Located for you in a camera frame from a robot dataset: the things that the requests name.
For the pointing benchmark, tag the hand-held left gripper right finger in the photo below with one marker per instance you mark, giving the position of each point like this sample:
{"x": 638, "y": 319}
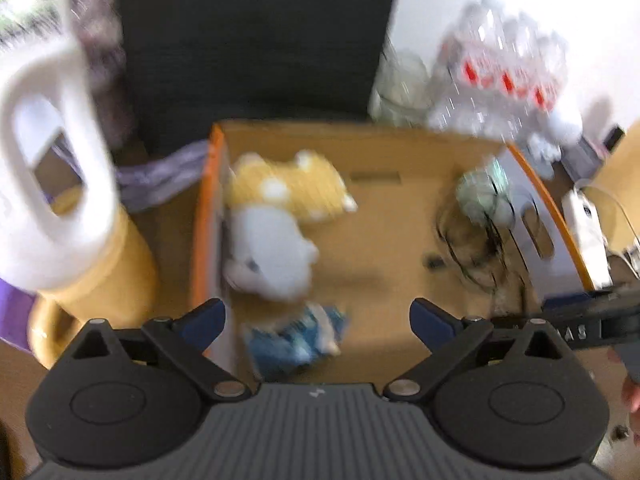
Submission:
{"x": 427, "y": 321}

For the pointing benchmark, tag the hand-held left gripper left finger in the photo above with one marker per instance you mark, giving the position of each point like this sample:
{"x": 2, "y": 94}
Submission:
{"x": 206, "y": 322}

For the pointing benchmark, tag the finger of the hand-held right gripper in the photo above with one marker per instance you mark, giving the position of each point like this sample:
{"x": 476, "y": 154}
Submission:
{"x": 570, "y": 303}

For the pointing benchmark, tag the red cardboard box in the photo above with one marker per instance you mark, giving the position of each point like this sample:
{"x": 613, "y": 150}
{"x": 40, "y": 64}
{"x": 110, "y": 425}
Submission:
{"x": 390, "y": 240}

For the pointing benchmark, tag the purple cloth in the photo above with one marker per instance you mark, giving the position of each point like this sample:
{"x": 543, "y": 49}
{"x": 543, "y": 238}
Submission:
{"x": 160, "y": 175}

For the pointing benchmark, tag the glass container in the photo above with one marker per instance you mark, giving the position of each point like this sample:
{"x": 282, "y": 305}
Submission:
{"x": 400, "y": 85}

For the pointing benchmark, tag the person's right hand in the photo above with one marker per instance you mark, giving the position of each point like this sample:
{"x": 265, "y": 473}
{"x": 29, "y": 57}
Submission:
{"x": 632, "y": 395}

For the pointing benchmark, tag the white power strip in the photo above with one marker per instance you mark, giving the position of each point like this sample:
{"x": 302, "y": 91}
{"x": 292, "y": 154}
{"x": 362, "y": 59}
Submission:
{"x": 587, "y": 240}

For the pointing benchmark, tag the black glasses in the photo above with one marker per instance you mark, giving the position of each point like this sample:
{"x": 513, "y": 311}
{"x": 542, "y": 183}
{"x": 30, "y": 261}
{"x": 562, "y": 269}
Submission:
{"x": 470, "y": 255}

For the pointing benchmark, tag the blue patterned packet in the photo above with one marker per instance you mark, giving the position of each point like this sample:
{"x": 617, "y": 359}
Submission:
{"x": 295, "y": 342}

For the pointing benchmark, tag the yellow mug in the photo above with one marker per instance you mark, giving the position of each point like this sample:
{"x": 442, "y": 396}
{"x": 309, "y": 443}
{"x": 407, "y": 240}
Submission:
{"x": 125, "y": 270}

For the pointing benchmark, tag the yellow and white plush toy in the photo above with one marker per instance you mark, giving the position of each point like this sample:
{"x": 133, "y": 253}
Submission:
{"x": 272, "y": 240}

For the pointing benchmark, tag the clear plastic wrapper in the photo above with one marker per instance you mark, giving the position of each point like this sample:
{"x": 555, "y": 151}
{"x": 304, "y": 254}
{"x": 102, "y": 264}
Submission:
{"x": 482, "y": 192}

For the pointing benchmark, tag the white detergent bottle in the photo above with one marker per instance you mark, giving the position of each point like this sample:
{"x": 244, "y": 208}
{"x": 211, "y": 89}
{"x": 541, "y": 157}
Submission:
{"x": 85, "y": 240}

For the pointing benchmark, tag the small grey box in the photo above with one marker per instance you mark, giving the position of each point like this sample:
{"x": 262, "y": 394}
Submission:
{"x": 585, "y": 157}

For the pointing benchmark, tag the white robot speaker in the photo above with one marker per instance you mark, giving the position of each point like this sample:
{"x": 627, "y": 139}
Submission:
{"x": 557, "y": 132}

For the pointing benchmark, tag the purple tissue pack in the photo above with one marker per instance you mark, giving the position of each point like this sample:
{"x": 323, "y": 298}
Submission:
{"x": 11, "y": 312}

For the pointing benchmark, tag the clear water bottle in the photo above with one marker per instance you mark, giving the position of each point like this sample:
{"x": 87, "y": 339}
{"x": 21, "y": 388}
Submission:
{"x": 507, "y": 70}
{"x": 465, "y": 55}
{"x": 545, "y": 85}

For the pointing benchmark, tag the black paper bag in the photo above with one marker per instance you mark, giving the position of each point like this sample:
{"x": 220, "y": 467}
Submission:
{"x": 250, "y": 45}

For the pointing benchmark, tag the brown fuzzy cloth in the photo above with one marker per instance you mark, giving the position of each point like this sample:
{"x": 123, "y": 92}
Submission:
{"x": 102, "y": 45}

